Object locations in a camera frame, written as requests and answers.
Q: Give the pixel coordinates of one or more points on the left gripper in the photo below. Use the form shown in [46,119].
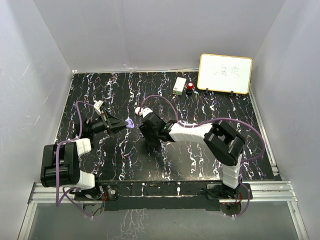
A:
[116,124]

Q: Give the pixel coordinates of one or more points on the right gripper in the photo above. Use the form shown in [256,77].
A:
[146,130]

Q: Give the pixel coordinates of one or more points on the white earbud charging case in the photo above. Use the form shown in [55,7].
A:
[138,110]

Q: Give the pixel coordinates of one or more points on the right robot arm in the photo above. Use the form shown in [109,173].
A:
[224,142]

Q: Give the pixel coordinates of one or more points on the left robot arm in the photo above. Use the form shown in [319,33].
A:
[60,163]

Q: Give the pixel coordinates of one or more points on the white green box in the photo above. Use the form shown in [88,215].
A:
[179,86]

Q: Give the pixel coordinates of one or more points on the red emergency stop button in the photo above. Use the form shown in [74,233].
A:
[189,89]

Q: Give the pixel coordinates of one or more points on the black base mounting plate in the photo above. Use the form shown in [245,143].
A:
[169,195]

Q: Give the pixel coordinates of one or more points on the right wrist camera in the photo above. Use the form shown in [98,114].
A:
[144,112]

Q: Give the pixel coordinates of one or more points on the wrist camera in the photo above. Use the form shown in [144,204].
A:
[144,112]
[98,107]

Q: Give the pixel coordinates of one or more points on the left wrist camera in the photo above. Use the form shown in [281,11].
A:
[98,107]

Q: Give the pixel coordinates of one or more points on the white whiteboard yellow frame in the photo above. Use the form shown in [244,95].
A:
[223,73]

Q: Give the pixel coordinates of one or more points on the aluminium frame rail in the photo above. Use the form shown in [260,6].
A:
[262,191]

